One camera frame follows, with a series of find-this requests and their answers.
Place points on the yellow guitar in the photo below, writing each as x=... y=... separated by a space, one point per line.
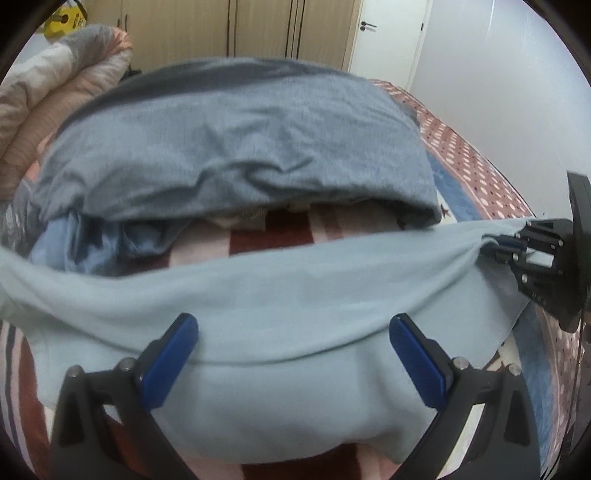
x=64 y=21

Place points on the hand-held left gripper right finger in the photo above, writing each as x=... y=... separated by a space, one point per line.
x=418 y=357

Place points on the grey blue clothing pile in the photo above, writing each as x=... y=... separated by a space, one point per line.
x=231 y=138

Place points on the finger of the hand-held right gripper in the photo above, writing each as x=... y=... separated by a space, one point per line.
x=508 y=241
x=503 y=256

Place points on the small black object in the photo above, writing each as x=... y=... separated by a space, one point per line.
x=131 y=70

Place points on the white door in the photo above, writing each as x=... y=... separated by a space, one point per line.
x=392 y=46

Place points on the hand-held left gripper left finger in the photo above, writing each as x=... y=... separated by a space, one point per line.
x=168 y=357

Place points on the light blue pants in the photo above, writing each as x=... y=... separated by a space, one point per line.
x=277 y=300

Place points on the striped dotted printed blanket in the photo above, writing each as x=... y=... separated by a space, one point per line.
x=461 y=152

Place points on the pink grey folded quilt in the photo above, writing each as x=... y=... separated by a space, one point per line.
x=46 y=92

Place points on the wooden wardrobe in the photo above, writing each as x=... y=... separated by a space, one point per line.
x=194 y=32

